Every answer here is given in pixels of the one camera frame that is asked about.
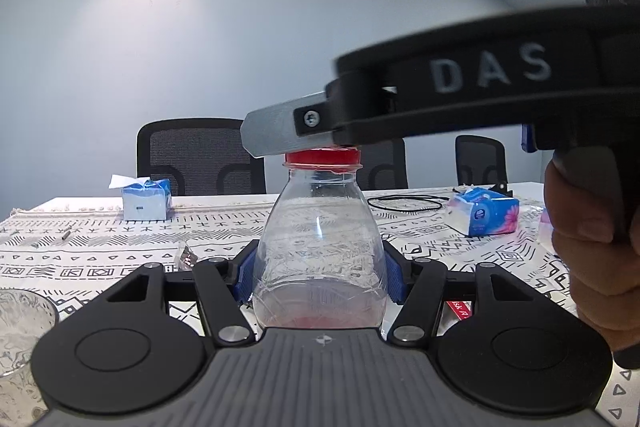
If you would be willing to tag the black mesh office chair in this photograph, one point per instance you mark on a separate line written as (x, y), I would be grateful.
(195, 157)
(480, 162)
(382, 167)

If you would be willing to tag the red bottle cap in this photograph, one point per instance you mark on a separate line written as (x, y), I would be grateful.
(322, 157)

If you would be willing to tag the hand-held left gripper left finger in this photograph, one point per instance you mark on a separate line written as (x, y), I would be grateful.
(246, 279)

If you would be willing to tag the blue tissue box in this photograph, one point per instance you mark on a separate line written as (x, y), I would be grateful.
(145, 204)

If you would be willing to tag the red label strip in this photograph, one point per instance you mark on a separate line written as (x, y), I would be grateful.
(457, 307)

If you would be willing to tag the blue and pink tissue pack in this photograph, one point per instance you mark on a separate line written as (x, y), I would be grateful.
(482, 212)

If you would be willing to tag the white patterned tablecloth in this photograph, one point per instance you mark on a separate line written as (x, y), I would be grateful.
(100, 257)

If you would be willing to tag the small black device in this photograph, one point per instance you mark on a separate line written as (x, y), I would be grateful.
(501, 190)

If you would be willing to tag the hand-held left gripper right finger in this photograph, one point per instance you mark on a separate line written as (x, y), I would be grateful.
(394, 279)

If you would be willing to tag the crumpled foil wrapper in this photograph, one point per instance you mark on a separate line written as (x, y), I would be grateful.
(186, 258)

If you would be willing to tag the clear drinking glass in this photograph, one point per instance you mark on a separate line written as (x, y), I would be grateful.
(22, 332)

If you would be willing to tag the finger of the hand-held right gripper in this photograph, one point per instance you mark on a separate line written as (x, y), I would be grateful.
(280, 127)

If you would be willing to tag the person's right hand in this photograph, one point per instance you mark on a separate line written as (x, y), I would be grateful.
(590, 257)

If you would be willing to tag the clear plastic bottle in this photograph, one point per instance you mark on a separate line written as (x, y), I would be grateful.
(320, 247)

